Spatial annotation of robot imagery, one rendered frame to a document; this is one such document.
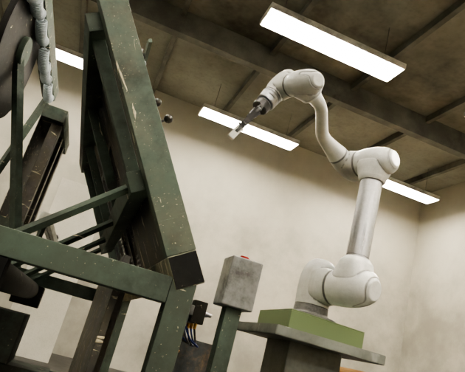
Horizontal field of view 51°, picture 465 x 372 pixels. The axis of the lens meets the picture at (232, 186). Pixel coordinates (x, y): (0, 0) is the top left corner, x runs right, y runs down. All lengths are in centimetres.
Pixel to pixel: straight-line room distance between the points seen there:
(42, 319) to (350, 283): 447
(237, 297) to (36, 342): 447
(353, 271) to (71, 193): 457
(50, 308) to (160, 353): 440
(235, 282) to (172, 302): 24
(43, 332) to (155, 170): 446
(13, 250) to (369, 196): 147
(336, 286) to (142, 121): 105
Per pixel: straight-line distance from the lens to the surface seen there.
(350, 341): 223
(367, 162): 233
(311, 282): 223
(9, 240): 171
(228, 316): 179
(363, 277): 211
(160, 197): 175
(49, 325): 605
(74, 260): 169
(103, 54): 206
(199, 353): 653
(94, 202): 183
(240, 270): 178
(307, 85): 203
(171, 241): 173
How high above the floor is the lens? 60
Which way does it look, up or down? 19 degrees up
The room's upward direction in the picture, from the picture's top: 15 degrees clockwise
